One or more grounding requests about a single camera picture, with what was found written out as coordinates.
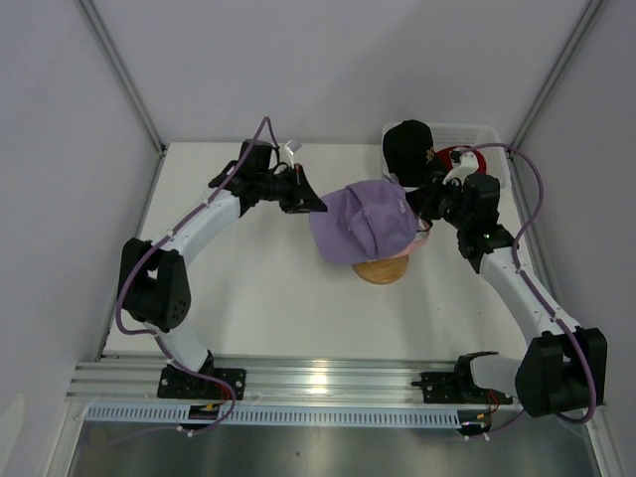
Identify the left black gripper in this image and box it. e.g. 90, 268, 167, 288
256, 164, 326, 215

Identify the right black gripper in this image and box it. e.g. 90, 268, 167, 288
403, 172, 470, 231

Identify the pink baseball cap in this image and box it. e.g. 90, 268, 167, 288
393, 219, 431, 258

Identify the purple LA baseball cap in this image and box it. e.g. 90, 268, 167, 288
309, 179, 418, 265

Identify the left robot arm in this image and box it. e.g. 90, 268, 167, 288
115, 139, 327, 398

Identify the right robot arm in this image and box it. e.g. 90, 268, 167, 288
406, 173, 607, 423

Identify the red baseball cap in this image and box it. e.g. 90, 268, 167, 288
437, 145, 487, 174

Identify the black gold-logo cap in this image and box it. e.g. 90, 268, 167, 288
382, 119, 449, 188

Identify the white plastic basket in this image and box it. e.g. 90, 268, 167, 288
380, 120, 512, 190

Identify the wooden hat stand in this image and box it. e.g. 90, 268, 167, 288
352, 255, 409, 285

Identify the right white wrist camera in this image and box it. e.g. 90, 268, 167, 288
442, 152, 479, 185

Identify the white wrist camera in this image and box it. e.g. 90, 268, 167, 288
282, 139, 302, 167
442, 152, 479, 185

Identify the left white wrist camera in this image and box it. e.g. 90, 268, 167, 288
282, 139, 302, 167

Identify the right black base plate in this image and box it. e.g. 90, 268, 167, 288
410, 372, 513, 405

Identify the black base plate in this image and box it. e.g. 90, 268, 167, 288
410, 372, 513, 405
156, 366, 247, 400

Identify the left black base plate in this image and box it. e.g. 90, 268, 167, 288
156, 366, 247, 400

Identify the right aluminium corner post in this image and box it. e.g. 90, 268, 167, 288
512, 0, 608, 148

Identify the aluminium corner post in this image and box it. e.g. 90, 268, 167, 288
512, 0, 608, 148
74, 0, 168, 158

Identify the aluminium mounting rail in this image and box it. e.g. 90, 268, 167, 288
64, 351, 608, 411

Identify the white slotted cable duct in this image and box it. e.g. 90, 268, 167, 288
85, 403, 488, 430

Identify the left aluminium corner post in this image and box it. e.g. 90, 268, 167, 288
74, 0, 168, 158

